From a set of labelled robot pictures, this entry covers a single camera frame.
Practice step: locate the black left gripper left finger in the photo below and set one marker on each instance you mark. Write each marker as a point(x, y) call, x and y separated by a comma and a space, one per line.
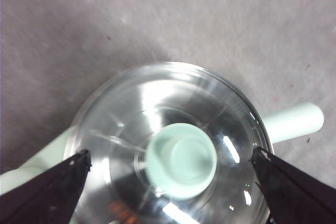
point(44, 197)

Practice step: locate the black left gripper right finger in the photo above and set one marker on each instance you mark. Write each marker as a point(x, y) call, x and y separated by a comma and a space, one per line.
point(296, 195)

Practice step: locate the glass lid with green knob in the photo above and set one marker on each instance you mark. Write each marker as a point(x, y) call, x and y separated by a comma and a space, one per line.
point(181, 158)

